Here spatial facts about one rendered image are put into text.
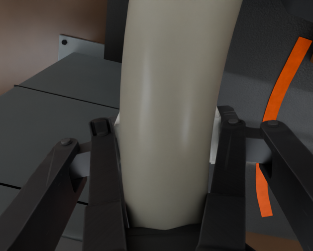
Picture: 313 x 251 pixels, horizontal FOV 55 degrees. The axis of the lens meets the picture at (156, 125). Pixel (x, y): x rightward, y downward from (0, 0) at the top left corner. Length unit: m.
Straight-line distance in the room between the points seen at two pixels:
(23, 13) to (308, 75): 1.01
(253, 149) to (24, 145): 0.47
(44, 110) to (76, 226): 0.34
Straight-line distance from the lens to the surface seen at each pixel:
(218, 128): 0.17
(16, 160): 0.54
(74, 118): 0.68
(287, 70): 1.14
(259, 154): 0.16
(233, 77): 1.11
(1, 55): 1.31
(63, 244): 0.42
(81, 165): 0.16
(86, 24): 1.14
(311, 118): 1.23
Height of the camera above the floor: 1.07
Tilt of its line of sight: 64 degrees down
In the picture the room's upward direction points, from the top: 166 degrees counter-clockwise
